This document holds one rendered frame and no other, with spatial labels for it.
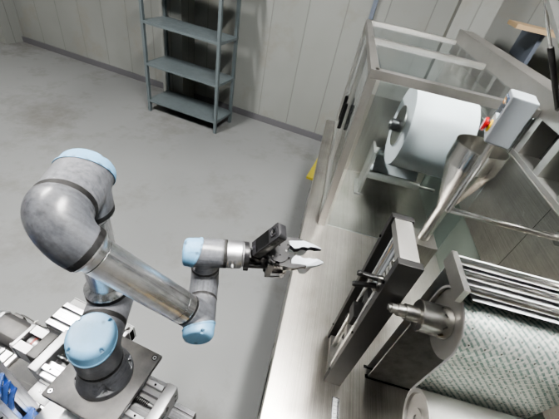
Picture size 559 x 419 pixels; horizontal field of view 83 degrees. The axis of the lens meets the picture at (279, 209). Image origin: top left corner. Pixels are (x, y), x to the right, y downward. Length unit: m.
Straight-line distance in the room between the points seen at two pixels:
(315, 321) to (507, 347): 0.61
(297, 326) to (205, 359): 1.00
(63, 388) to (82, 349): 0.24
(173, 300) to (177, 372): 1.28
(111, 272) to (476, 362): 0.70
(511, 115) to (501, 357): 0.46
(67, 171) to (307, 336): 0.82
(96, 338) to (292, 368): 0.54
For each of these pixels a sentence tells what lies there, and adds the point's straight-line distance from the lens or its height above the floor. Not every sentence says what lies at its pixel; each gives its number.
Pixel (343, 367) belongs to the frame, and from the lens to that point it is 0.98.
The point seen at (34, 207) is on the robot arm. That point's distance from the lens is 0.68.
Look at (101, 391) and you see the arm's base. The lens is 1.11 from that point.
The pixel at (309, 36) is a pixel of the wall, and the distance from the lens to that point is 4.01.
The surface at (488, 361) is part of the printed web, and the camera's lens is 0.73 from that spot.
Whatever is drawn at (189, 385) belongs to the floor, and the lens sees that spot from 1.99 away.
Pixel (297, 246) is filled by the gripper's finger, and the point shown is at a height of 1.24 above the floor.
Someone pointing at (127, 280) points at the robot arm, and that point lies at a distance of 0.71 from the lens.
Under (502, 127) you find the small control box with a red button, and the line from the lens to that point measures 0.81.
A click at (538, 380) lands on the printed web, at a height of 1.34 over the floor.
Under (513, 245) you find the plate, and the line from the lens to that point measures 1.21.
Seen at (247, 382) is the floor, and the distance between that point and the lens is 2.00.
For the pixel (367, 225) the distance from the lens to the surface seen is 1.49.
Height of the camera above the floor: 1.85
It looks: 39 degrees down
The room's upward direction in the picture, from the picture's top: 13 degrees clockwise
